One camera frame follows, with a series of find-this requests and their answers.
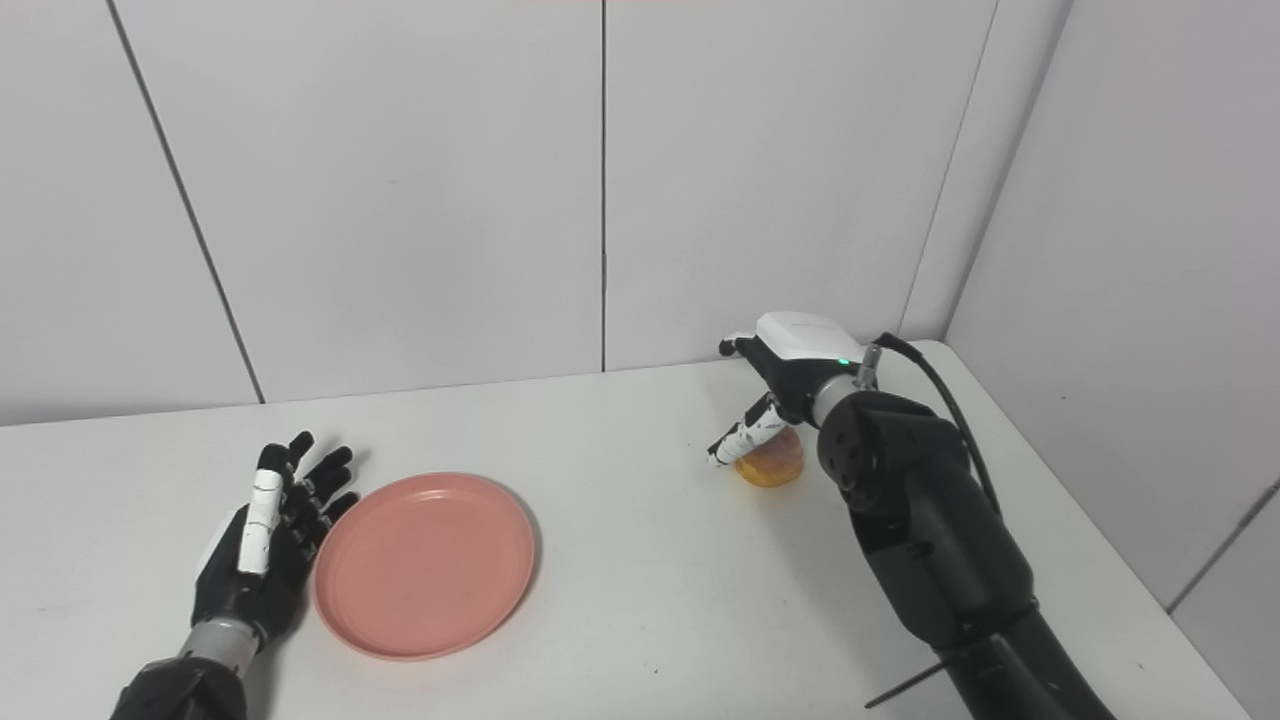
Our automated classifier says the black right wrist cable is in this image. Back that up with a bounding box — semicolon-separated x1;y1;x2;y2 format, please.
860;332;1003;521

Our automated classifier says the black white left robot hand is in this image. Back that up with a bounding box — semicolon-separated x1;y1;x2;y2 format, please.
191;430;362;647

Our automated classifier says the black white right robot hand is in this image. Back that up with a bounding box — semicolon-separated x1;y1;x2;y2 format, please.
706;311;867;469

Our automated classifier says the orange cream puff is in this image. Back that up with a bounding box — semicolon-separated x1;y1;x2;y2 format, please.
734;427;806;490

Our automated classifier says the pink round plate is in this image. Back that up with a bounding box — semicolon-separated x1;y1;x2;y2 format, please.
312;472;539;663

